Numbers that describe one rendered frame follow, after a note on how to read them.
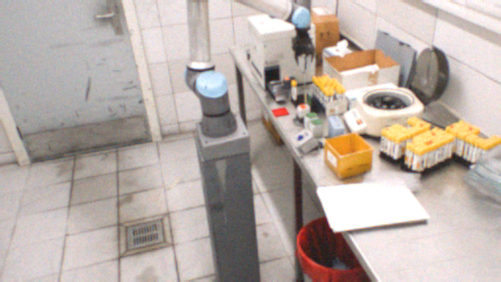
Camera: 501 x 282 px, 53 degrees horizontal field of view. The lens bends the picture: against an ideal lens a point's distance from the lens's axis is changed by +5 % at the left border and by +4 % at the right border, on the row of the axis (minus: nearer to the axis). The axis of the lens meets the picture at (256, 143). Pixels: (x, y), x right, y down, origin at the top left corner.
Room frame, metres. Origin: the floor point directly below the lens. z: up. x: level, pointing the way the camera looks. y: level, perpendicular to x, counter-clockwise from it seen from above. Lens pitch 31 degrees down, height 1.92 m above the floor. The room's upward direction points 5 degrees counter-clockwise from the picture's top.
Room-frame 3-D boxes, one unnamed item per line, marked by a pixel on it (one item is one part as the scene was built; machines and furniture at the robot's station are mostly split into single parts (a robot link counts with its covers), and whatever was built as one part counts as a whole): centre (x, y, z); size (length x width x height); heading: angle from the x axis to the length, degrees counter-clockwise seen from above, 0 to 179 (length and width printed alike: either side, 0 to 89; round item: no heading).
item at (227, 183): (1.76, 0.15, 0.44); 0.20 x 0.20 x 0.87; 12
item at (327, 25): (2.85, -0.40, 0.97); 0.31 x 0.23 x 0.18; 6
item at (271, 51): (2.40, -0.17, 1.03); 0.31 x 0.27 x 0.30; 12
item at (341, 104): (2.03, -0.35, 0.91); 0.20 x 0.10 x 0.07; 12
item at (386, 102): (1.81, -0.56, 0.97); 0.15 x 0.15 x 0.07
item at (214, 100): (1.76, 0.16, 1.12); 0.13 x 0.12 x 0.14; 23
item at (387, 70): (2.17, -0.52, 0.95); 0.29 x 0.25 x 0.15; 102
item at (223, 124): (1.75, 0.15, 1.00); 0.15 x 0.15 x 0.10
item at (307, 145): (1.66, -0.22, 0.92); 0.13 x 0.07 x 0.08; 102
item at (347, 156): (1.51, -0.34, 0.93); 0.13 x 0.13 x 0.10; 17
